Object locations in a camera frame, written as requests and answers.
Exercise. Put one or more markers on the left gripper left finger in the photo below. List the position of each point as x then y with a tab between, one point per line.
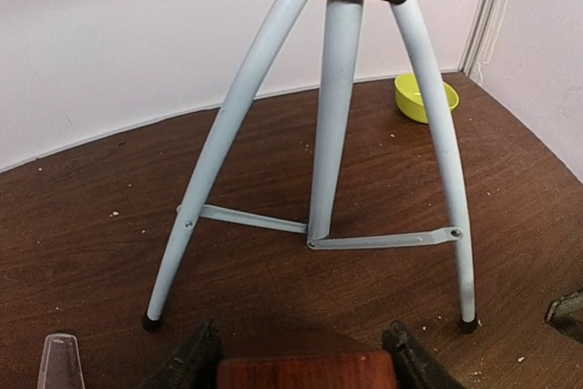
194	364

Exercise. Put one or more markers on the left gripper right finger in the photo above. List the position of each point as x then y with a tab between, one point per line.
414	366

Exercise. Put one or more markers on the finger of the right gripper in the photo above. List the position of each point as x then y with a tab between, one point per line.
560	315

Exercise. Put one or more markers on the brown wooden metronome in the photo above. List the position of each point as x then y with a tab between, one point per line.
344	370

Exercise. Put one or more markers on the clear plastic metronome cover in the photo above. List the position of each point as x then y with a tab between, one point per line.
60	365

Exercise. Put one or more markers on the white perforated music stand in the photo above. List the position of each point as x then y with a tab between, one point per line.
342	31

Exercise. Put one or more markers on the right aluminium corner post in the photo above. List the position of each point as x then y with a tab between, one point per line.
480	44

